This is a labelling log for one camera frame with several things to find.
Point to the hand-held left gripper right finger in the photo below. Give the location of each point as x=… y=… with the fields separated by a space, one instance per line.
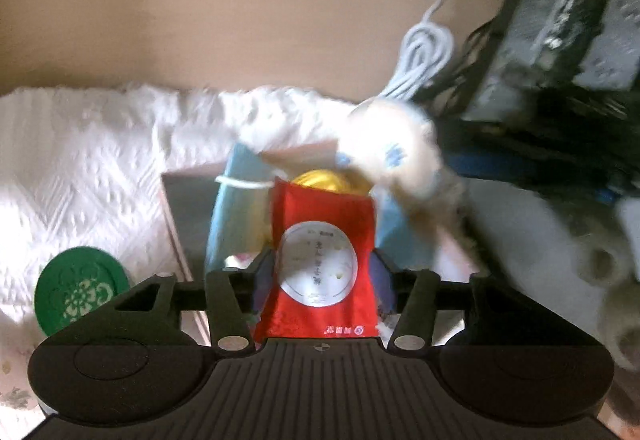
x=382 y=277

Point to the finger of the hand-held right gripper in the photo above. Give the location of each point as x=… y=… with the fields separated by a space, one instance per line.
x=525 y=137
x=510 y=172

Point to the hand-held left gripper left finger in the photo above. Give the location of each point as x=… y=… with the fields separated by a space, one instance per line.
x=261 y=277

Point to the red packet with white circle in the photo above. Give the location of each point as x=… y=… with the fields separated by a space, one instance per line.
x=320 y=265

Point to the white plush toy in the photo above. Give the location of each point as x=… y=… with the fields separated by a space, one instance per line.
x=400 y=144

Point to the gold round object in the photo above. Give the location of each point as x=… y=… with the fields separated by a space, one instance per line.
x=325 y=182

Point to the dark mesh storage basket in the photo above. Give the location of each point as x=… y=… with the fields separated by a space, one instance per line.
x=560 y=19

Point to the white rounded object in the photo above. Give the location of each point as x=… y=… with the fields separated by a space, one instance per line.
x=615 y=280

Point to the green round floral lid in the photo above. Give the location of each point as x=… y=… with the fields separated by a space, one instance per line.
x=80 y=292

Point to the white paper towel sheet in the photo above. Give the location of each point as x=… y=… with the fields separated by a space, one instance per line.
x=90 y=159

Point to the floral bed sheet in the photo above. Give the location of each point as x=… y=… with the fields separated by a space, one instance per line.
x=15 y=390

